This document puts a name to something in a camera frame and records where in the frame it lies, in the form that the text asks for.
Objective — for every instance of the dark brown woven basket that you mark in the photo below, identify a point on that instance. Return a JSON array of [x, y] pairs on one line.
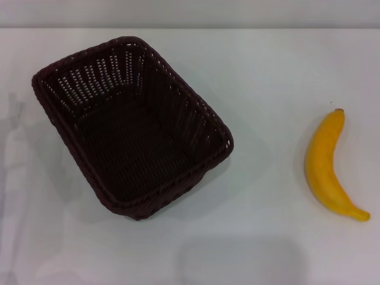
[[133, 142]]

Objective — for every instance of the yellow banana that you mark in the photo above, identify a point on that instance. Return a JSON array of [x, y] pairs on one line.
[[320, 166]]

